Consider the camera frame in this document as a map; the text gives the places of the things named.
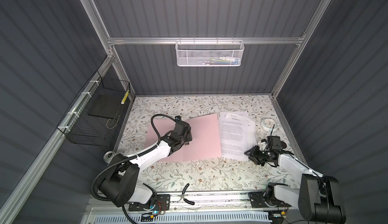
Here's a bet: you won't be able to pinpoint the yellow marker in basket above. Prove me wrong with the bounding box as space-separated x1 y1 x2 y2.
121 91 129 105

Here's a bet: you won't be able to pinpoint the printed white paper sheet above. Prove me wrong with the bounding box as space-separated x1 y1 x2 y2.
219 113 257 161

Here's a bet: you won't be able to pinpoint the pens in white basket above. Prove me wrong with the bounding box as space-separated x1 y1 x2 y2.
198 57 240 66

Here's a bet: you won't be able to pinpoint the black pad in basket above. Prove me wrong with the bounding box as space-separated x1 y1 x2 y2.
88 95 122 119

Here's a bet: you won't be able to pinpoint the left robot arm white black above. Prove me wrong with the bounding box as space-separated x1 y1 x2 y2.
91 114 193 209

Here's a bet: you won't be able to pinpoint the white wire mesh basket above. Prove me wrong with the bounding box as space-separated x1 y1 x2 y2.
175 39 245 67

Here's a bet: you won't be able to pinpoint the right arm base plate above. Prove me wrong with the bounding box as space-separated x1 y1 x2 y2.
248 191 290 209

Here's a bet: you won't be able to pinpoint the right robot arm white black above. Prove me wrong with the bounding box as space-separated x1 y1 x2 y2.
245 136 346 224

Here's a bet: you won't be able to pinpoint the black wire mesh basket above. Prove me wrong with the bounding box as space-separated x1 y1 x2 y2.
57 72 131 147

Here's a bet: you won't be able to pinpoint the silver drink can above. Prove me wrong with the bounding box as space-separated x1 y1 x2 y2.
103 151 116 163

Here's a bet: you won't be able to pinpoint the white ventilated cable duct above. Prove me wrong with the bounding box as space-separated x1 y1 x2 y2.
92 211 272 224

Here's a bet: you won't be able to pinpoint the pink file folder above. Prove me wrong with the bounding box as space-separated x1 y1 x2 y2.
143 114 221 162

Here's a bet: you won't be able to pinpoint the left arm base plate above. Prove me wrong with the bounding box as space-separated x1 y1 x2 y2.
127 194 171 211

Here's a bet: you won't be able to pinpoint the black corrugated cable hose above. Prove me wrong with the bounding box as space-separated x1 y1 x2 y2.
90 113 178 202

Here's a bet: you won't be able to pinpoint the black handled pliers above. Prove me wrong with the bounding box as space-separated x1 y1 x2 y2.
179 183 195 205

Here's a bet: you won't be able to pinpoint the white paper sheet underneath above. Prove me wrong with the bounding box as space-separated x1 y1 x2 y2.
219 111 253 122

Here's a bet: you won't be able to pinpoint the white round tape dispenser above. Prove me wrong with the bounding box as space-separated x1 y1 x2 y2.
261 118 277 132

